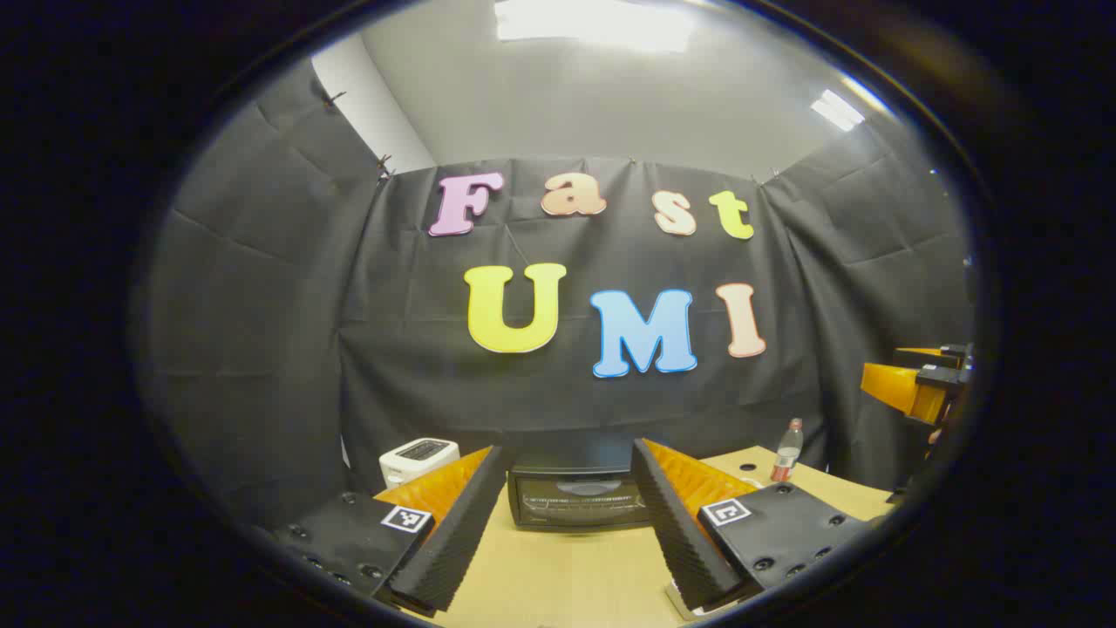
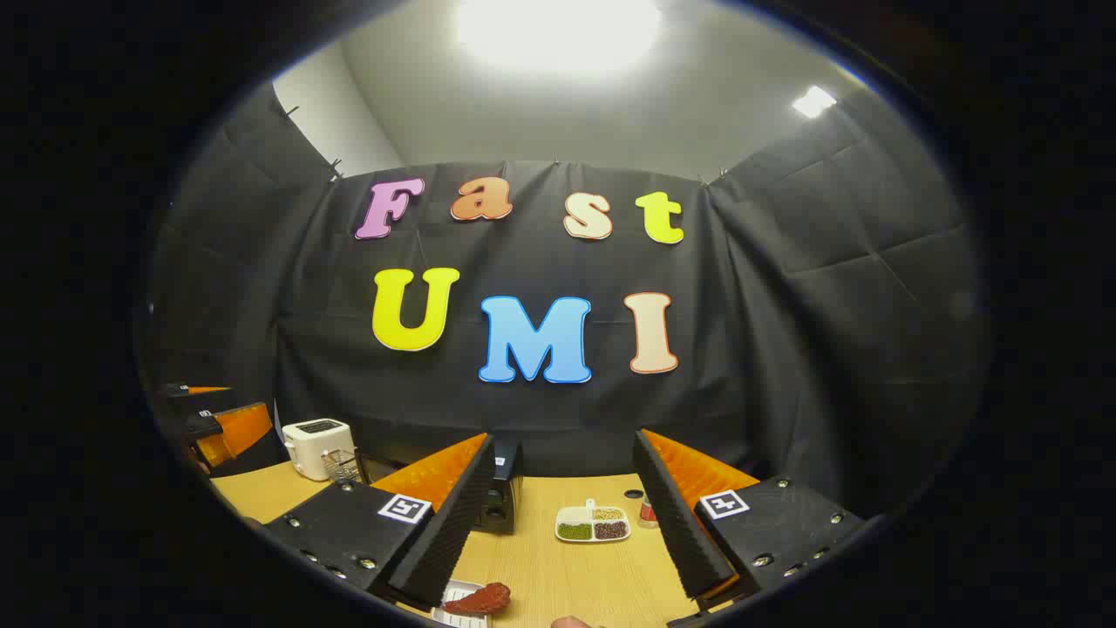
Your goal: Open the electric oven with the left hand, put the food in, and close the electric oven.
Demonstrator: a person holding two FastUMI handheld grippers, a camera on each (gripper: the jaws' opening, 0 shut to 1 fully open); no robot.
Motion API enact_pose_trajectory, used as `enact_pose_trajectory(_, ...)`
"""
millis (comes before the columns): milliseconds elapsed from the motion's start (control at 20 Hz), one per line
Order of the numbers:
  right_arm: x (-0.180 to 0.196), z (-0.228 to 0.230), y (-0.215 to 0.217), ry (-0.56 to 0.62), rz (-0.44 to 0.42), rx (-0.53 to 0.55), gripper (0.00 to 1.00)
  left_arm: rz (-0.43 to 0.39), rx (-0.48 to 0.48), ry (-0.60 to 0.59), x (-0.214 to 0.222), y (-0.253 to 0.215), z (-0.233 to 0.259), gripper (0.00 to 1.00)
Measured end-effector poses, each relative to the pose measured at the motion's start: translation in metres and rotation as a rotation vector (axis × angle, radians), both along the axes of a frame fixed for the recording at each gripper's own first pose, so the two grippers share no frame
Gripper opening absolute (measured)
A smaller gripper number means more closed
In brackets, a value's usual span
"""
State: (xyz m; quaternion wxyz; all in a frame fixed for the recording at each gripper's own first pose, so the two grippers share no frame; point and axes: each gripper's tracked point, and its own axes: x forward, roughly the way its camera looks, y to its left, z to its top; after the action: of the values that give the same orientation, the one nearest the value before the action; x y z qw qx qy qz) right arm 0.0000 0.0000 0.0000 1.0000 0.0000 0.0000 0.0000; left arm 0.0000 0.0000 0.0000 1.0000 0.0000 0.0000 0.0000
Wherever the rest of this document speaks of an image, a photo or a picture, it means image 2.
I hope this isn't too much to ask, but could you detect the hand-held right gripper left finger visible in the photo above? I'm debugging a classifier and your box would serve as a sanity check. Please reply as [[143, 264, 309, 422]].
[[260, 432, 496, 611]]

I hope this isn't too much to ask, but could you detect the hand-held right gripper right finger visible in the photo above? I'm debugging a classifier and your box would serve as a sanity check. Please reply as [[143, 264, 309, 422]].
[[632, 428, 866, 604]]

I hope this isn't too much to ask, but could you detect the black electric oven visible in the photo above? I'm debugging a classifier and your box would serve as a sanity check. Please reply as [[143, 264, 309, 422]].
[[356, 436, 524, 535]]

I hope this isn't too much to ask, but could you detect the red raw meat steak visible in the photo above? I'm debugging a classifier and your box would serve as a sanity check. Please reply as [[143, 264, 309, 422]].
[[445, 583, 512, 616]]

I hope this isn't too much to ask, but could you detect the white toaster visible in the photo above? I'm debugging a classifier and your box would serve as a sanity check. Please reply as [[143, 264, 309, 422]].
[[282, 419, 356, 481]]

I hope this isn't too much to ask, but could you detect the white divided plate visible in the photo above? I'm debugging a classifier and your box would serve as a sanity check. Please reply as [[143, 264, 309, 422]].
[[555, 499, 631, 543]]

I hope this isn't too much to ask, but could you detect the white tray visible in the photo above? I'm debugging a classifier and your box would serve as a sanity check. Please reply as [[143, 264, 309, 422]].
[[432, 580, 489, 628]]

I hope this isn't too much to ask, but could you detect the black backdrop cloth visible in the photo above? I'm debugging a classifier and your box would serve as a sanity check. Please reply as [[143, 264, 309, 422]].
[[139, 83, 990, 515]]

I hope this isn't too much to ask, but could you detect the small ceiling light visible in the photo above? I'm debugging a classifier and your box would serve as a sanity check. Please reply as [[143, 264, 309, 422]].
[[792, 85, 838, 119]]

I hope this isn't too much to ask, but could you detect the large ceiling light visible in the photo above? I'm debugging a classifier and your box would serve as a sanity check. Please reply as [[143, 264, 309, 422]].
[[458, 0, 663, 75]]

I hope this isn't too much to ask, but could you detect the wire mesh utensil basket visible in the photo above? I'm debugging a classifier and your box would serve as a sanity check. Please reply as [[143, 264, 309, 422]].
[[321, 447, 363, 485]]

